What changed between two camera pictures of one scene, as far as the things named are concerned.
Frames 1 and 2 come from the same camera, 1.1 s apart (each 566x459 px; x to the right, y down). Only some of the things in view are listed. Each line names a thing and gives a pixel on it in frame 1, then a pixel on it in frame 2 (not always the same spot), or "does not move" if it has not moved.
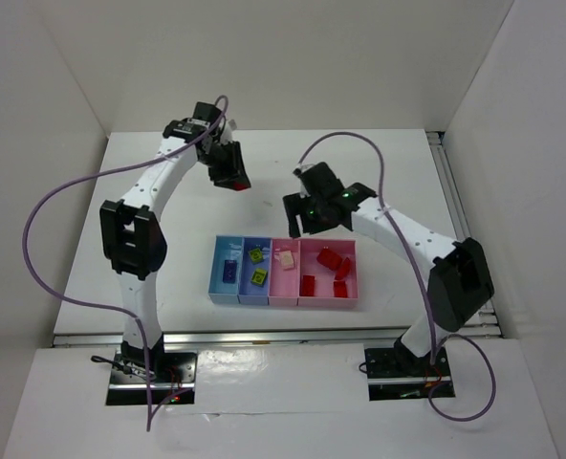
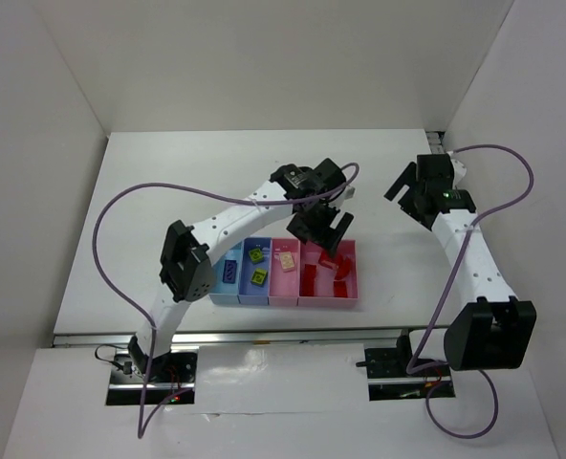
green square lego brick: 256,254 does not move
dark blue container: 248,292 does not move
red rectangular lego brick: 308,286 → 313,250
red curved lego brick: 340,289 does not move
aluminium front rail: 267,337 does not move
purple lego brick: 229,272 does not move
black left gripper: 227,163 → 315,225
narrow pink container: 284,283 does not move
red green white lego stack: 240,186 → 307,288
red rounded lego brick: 329,258 does not move
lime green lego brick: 258,276 does not move
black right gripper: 305,208 → 411,192
